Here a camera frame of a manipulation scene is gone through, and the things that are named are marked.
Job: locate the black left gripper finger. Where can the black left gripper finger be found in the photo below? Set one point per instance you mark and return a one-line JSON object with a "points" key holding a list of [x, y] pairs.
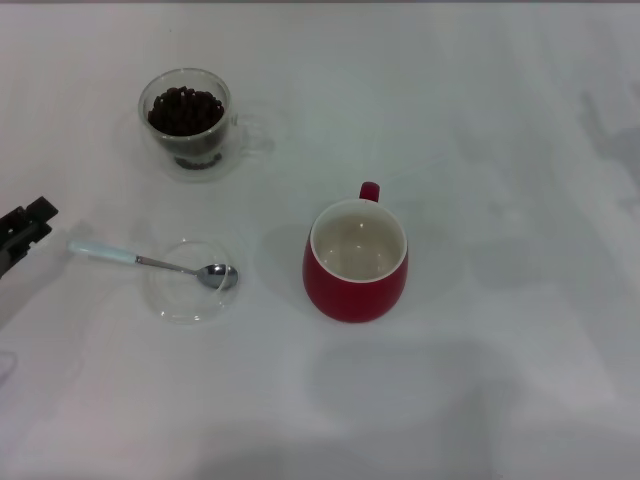
{"points": [[20, 245], [35, 215]]}

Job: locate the clear double-wall glass cup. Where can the clear double-wall glass cup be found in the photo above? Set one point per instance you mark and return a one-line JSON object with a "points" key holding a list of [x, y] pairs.
{"points": [[195, 173]]}

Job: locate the clear glass saucer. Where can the clear glass saucer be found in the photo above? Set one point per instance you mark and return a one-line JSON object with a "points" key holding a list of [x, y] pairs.
{"points": [[172, 307]]}

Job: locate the red mug white inside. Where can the red mug white inside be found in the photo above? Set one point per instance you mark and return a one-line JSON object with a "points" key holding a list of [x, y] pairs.
{"points": [[350, 300]]}

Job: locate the dark roasted coffee beans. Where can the dark roasted coffee beans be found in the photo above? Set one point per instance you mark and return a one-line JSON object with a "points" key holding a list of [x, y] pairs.
{"points": [[185, 112]]}

